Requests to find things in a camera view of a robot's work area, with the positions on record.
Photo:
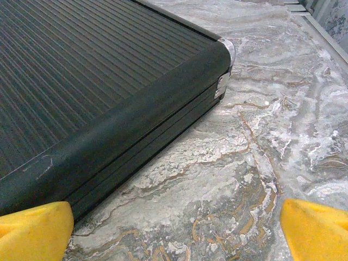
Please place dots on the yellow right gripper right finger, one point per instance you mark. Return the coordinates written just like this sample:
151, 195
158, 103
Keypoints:
315, 233

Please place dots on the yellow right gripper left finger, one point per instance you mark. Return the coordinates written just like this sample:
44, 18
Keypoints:
32, 233

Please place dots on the metal table edge rail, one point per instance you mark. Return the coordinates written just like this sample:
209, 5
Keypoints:
320, 25

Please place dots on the black ribbed hard case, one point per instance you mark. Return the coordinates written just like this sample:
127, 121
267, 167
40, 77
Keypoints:
95, 81

